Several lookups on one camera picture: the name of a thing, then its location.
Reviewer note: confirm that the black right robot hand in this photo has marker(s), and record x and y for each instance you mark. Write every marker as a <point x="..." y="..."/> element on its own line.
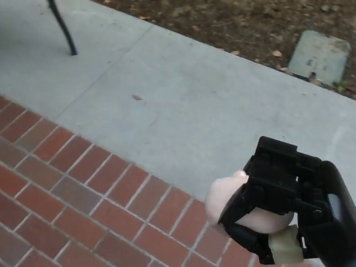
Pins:
<point x="278" y="172"/>

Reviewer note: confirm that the white plush dumpling with sunglasses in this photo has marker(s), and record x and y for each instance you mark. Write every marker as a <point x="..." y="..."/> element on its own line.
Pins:
<point x="219" y="194"/>

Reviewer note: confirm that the dry brown leaf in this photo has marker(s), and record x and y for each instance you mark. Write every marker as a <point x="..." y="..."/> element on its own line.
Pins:
<point x="235" y="52"/>
<point x="277" y="53"/>
<point x="195" y="28"/>

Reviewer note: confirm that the grey concrete utility cover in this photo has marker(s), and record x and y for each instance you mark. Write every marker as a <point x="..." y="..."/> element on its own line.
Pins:
<point x="320" y="53"/>

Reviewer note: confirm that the black curved metal chair leg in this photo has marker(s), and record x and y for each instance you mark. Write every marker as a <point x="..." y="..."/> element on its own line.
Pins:
<point x="65" y="33"/>

